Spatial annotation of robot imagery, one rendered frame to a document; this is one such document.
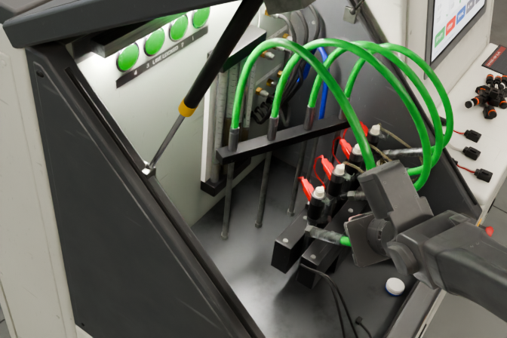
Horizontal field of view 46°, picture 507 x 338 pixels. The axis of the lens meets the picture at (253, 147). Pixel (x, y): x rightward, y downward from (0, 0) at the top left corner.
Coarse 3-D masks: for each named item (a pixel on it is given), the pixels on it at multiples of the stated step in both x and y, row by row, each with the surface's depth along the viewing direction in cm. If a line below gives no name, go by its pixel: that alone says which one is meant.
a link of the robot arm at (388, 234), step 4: (388, 220) 75; (388, 224) 77; (384, 228) 78; (388, 228) 76; (392, 228) 75; (384, 232) 77; (388, 232) 76; (392, 232) 74; (384, 236) 77; (388, 236) 75; (392, 236) 74; (384, 240) 77; (388, 240) 75; (384, 244) 77; (384, 248) 77; (388, 252) 77
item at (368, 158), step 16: (256, 48) 100; (288, 48) 92; (304, 48) 90; (320, 64) 88; (240, 80) 108; (240, 96) 111; (336, 96) 86; (352, 112) 85; (352, 128) 85; (368, 144) 85; (368, 160) 85
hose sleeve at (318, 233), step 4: (316, 228) 103; (320, 228) 103; (312, 232) 103; (316, 232) 102; (320, 232) 102; (324, 232) 101; (328, 232) 100; (332, 232) 100; (312, 236) 104; (316, 236) 102; (320, 236) 101; (324, 236) 100; (328, 236) 99; (332, 236) 99; (336, 236) 98; (340, 236) 97; (344, 236) 97; (324, 240) 101; (328, 240) 100; (332, 240) 98; (336, 240) 97; (340, 240) 97; (336, 244) 98; (340, 244) 97
